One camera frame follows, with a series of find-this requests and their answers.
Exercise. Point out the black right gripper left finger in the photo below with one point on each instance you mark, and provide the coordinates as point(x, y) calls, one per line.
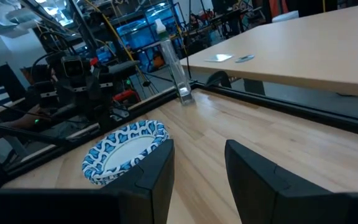
point(154, 186)

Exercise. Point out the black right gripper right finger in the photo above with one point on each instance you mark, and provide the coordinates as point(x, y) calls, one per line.
point(259, 193)

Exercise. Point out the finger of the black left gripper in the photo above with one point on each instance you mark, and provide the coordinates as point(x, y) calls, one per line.
point(103, 83)
point(43, 93)

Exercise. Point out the blue patterned paper bowl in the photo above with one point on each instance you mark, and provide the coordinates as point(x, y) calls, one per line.
point(99, 182)
point(126, 149)

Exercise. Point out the person's forearm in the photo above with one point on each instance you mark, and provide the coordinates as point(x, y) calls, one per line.
point(14, 125)

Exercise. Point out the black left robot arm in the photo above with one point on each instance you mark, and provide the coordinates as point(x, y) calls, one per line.
point(121, 66)

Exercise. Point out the black metal bar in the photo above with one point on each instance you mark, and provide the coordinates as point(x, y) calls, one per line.
point(26, 134)

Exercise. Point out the blue storage bin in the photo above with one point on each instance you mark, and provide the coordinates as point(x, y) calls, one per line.
point(141, 31)

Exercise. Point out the clear spray bottle white trigger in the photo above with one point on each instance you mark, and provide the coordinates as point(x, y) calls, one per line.
point(179, 77)

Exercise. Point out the black chair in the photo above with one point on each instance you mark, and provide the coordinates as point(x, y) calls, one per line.
point(217, 77)

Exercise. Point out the white card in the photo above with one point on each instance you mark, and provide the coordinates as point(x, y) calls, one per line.
point(218, 58)

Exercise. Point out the small grey flat object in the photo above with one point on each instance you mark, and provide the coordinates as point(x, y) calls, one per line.
point(245, 58)

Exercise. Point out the light wooden side table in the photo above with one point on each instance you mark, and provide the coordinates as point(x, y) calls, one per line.
point(306, 46)

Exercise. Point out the orange cloth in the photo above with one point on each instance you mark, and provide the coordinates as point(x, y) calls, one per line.
point(278, 7)

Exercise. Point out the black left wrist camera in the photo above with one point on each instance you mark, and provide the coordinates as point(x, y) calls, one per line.
point(72, 67)

